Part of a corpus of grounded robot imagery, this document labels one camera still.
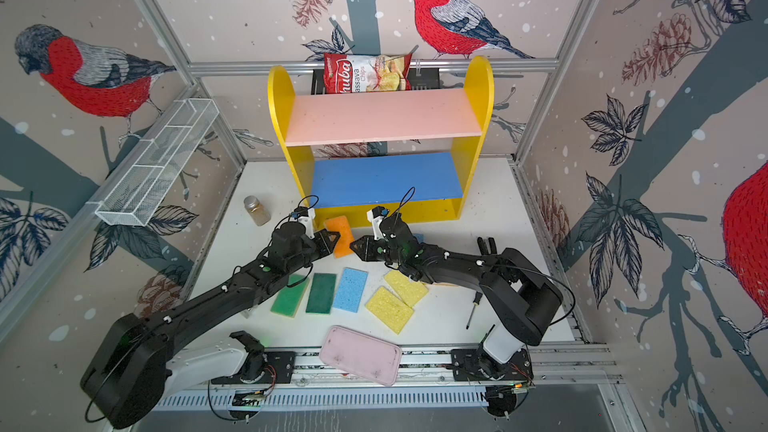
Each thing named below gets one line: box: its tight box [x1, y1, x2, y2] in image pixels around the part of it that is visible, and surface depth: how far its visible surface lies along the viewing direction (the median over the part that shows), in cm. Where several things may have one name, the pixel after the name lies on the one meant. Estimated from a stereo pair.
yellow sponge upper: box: [384, 270, 428, 308], surface depth 87 cm
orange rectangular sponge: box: [324, 216, 355, 259], surface depth 85 cm
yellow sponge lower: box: [366, 286, 414, 335], surface depth 83 cm
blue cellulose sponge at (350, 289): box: [333, 267, 369, 313], surface depth 88 cm
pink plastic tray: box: [320, 325, 402, 387], surface depth 75 cm
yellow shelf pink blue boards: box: [268, 56, 495, 231], surface depth 79 cm
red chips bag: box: [324, 53, 413, 94], surface depth 89 cm
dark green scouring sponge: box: [306, 273, 337, 315], surface depth 87 cm
